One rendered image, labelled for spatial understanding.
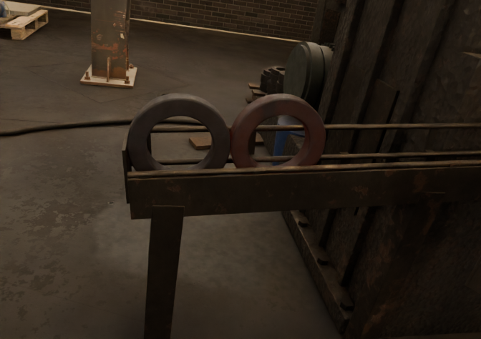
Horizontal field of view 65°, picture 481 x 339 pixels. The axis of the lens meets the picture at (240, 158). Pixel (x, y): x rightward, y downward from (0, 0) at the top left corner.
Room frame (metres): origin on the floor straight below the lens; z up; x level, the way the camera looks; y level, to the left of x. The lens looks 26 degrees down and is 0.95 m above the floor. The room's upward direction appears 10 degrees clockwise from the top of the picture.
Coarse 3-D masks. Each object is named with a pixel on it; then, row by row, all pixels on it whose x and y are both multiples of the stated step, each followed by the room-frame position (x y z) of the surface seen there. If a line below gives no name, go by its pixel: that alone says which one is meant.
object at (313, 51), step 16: (304, 48) 2.03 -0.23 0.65; (320, 48) 2.06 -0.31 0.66; (288, 64) 2.19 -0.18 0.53; (304, 64) 1.96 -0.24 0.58; (320, 64) 1.94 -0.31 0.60; (288, 80) 2.14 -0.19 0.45; (304, 80) 1.92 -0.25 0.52; (320, 80) 1.91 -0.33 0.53; (304, 96) 1.92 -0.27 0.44; (320, 96) 1.93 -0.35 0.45; (272, 144) 2.05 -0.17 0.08; (288, 144) 1.81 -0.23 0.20
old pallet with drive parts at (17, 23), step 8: (8, 16) 4.10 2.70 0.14; (16, 16) 4.26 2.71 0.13; (24, 16) 4.25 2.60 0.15; (32, 16) 4.32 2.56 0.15; (40, 16) 4.77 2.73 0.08; (0, 24) 3.74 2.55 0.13; (8, 24) 3.74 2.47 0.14; (16, 24) 3.79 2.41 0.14; (24, 24) 3.89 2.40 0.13; (32, 24) 4.27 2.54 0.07; (40, 24) 4.59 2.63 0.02; (16, 32) 3.76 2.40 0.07; (24, 32) 3.87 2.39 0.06; (32, 32) 4.16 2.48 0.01
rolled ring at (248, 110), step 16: (272, 96) 0.67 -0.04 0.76; (288, 96) 0.68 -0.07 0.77; (240, 112) 0.66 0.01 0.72; (256, 112) 0.65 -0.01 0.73; (272, 112) 0.65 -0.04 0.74; (288, 112) 0.66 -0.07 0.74; (304, 112) 0.67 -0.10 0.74; (240, 128) 0.64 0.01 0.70; (304, 128) 0.70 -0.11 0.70; (320, 128) 0.68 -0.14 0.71; (240, 144) 0.64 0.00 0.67; (304, 144) 0.70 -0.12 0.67; (320, 144) 0.68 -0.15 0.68; (240, 160) 0.64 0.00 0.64; (304, 160) 0.67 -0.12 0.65
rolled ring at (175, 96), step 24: (168, 96) 0.62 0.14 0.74; (192, 96) 0.64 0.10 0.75; (144, 120) 0.60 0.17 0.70; (216, 120) 0.63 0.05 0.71; (144, 144) 0.60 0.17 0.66; (216, 144) 0.63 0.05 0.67; (144, 168) 0.60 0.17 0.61; (168, 168) 0.63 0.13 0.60; (192, 168) 0.64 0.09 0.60; (216, 168) 0.63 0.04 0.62
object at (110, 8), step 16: (96, 0) 2.92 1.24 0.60; (112, 0) 2.95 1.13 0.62; (128, 0) 3.26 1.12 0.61; (96, 16) 2.92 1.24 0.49; (112, 16) 2.95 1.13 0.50; (128, 16) 3.26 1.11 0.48; (96, 32) 2.92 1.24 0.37; (112, 32) 2.95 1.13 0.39; (128, 32) 3.24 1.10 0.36; (96, 48) 2.92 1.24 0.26; (112, 48) 2.95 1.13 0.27; (96, 64) 2.92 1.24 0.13; (112, 64) 2.95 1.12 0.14; (128, 64) 3.26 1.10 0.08; (80, 80) 2.78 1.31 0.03; (96, 80) 2.84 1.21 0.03; (112, 80) 2.91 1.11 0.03; (128, 80) 2.90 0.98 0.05
